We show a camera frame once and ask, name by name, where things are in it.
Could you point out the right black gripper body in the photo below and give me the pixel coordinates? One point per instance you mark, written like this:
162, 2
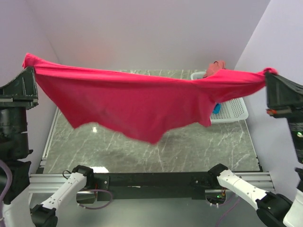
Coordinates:
296, 127

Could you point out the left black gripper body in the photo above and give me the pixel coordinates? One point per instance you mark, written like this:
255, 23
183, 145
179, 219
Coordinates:
13, 121

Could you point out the magenta t shirt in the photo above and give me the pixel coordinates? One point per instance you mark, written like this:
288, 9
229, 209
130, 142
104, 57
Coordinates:
142, 107

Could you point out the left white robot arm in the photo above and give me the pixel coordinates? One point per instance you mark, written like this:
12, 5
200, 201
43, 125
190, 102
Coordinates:
14, 187

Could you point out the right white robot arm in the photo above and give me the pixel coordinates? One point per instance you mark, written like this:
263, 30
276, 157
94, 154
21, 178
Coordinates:
274, 210

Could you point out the white plastic basket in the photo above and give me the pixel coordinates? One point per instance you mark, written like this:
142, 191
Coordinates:
231, 111

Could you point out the teal blue t shirt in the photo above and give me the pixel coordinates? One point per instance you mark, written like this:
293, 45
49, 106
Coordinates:
216, 109

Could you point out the salmon pink t shirt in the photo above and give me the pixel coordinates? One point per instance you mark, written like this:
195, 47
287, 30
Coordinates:
214, 67

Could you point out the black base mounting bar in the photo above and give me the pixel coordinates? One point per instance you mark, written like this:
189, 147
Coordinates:
125, 186

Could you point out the aluminium frame rail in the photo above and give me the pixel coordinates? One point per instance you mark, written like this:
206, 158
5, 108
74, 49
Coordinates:
45, 183

